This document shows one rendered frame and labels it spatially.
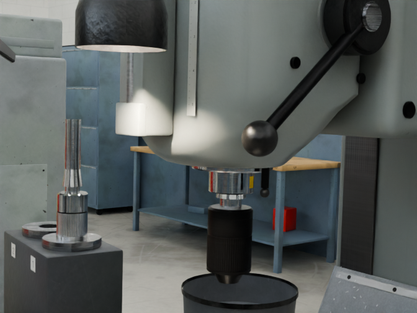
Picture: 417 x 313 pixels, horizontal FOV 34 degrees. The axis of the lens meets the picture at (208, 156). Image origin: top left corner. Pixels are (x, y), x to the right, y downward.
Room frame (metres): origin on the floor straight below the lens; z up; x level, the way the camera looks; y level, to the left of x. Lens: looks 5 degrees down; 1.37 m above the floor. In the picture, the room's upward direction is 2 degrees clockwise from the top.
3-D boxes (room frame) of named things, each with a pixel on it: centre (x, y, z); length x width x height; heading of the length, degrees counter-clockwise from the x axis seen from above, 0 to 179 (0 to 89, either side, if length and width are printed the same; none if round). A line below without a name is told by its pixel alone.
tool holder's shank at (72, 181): (1.03, 0.21, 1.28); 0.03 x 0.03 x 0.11
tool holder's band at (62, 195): (1.03, 0.21, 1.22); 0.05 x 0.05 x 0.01
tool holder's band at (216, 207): (0.70, -0.02, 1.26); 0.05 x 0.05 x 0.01
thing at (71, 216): (1.03, 0.21, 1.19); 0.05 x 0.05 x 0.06
